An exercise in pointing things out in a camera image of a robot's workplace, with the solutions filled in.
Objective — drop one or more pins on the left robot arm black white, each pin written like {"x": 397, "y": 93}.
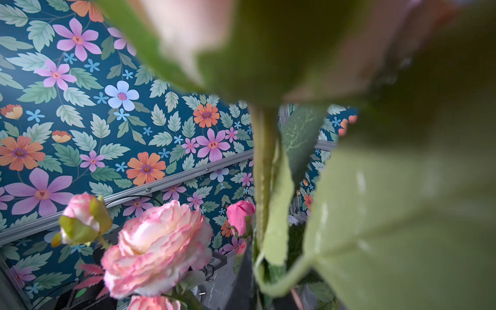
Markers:
{"x": 86, "y": 298}

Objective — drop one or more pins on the hot pink rose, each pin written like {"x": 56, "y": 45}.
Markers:
{"x": 237, "y": 214}

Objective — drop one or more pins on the light pink rose stem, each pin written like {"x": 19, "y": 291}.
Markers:
{"x": 374, "y": 140}

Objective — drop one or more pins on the large pink peony bunch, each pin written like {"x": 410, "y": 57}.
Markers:
{"x": 156, "y": 260}

